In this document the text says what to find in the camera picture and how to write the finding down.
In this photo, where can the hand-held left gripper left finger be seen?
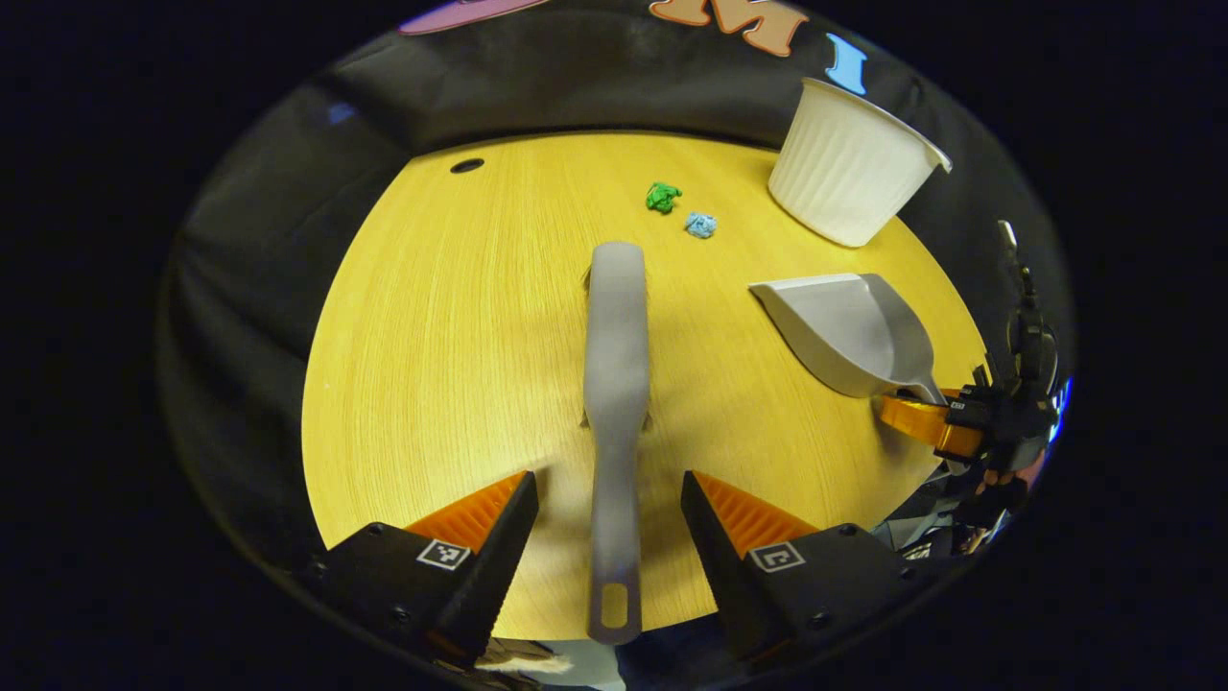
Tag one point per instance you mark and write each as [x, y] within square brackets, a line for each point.
[494, 566]

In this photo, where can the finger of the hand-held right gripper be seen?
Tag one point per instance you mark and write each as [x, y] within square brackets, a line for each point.
[921, 422]

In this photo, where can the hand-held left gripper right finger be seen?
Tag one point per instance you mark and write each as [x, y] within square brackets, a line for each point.
[720, 566]

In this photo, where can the grey plastic dustpan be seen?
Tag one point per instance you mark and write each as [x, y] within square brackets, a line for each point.
[844, 336]

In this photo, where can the small grey broom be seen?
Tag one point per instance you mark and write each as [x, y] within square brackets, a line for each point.
[617, 365]

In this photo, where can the white ribbed garbage bin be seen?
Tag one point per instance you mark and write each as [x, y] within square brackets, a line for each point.
[844, 173]

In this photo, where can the blue paper ball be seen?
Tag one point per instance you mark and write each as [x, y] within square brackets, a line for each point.
[700, 226]

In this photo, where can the green paper ball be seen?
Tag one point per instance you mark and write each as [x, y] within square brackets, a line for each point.
[662, 197]

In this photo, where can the black backdrop cloth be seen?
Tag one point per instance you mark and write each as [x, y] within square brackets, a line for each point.
[576, 86]

